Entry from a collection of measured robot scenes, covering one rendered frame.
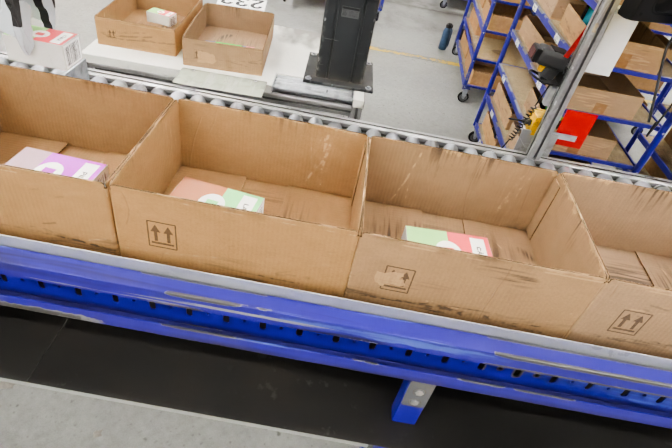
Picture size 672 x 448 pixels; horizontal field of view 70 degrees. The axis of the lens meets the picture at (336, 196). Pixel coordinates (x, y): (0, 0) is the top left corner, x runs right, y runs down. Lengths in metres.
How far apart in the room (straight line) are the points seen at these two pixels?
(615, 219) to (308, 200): 0.65
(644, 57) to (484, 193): 1.28
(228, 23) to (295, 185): 1.22
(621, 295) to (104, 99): 1.00
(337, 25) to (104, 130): 0.93
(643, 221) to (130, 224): 1.01
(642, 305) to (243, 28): 1.75
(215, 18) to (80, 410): 1.51
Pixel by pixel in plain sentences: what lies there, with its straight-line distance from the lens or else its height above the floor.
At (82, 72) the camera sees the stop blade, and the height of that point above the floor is 0.77.
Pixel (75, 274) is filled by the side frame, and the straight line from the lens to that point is 0.88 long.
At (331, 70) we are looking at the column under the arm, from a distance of 1.83.
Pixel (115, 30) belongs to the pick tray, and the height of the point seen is 0.81.
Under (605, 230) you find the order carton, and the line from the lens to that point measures 1.20.
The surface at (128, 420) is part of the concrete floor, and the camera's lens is 1.75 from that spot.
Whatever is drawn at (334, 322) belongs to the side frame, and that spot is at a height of 0.91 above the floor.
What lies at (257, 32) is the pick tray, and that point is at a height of 0.76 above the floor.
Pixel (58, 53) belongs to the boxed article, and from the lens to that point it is 0.96.
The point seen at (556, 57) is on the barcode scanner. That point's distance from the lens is 1.62.
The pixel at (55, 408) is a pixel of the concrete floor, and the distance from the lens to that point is 1.82.
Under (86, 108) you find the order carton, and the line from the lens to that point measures 1.13.
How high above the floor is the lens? 1.54
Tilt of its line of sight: 38 degrees down
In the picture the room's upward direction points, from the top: 11 degrees clockwise
